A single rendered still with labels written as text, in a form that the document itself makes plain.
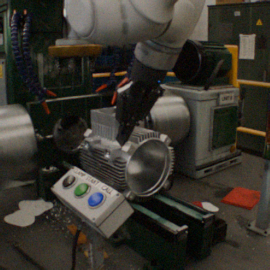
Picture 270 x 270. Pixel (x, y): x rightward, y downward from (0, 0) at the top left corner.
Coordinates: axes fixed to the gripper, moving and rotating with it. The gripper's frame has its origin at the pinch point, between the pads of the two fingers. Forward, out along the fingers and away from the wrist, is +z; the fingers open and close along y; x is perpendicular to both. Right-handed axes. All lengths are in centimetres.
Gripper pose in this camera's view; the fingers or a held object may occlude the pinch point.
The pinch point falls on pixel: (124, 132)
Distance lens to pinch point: 80.5
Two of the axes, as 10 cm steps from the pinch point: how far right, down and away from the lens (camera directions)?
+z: -3.1, 7.3, 6.1
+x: 5.3, 6.6, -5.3
